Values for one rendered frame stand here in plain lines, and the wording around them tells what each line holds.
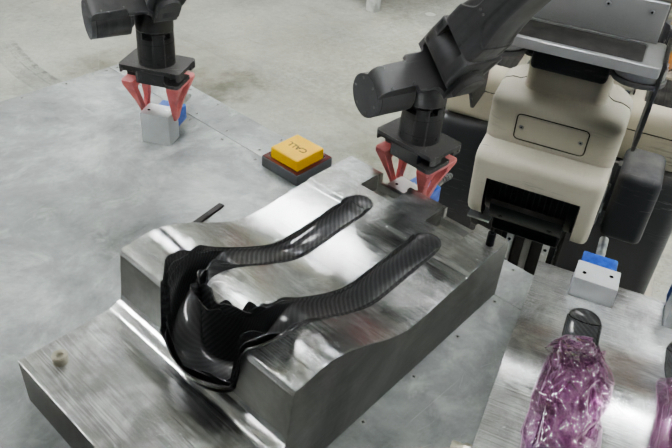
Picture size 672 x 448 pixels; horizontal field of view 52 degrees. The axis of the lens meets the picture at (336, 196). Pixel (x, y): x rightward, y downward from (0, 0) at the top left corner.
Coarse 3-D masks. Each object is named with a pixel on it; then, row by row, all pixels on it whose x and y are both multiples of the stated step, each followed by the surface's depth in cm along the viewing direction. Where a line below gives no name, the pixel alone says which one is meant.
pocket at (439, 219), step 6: (444, 210) 89; (432, 216) 88; (438, 216) 89; (444, 216) 90; (432, 222) 89; (438, 222) 90; (444, 222) 90; (450, 222) 90; (456, 222) 90; (444, 228) 90; (450, 228) 90; (456, 228) 89; (462, 228) 89; (468, 228) 89; (450, 234) 89; (456, 234) 89; (462, 234) 89
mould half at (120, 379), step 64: (320, 192) 91; (128, 256) 72; (320, 256) 81; (384, 256) 81; (448, 256) 82; (128, 320) 74; (320, 320) 67; (384, 320) 73; (448, 320) 81; (64, 384) 67; (128, 384) 67; (192, 384) 68; (256, 384) 63; (320, 384) 62; (384, 384) 74
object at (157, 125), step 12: (144, 108) 113; (156, 108) 113; (168, 108) 113; (144, 120) 112; (156, 120) 112; (168, 120) 111; (180, 120) 117; (144, 132) 113; (156, 132) 113; (168, 132) 112; (168, 144) 114
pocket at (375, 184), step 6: (378, 174) 95; (372, 180) 95; (378, 180) 96; (366, 186) 94; (372, 186) 95; (378, 186) 96; (384, 186) 95; (390, 186) 95; (378, 192) 96; (384, 192) 96; (390, 192) 95; (396, 192) 94; (402, 192) 94; (390, 198) 95
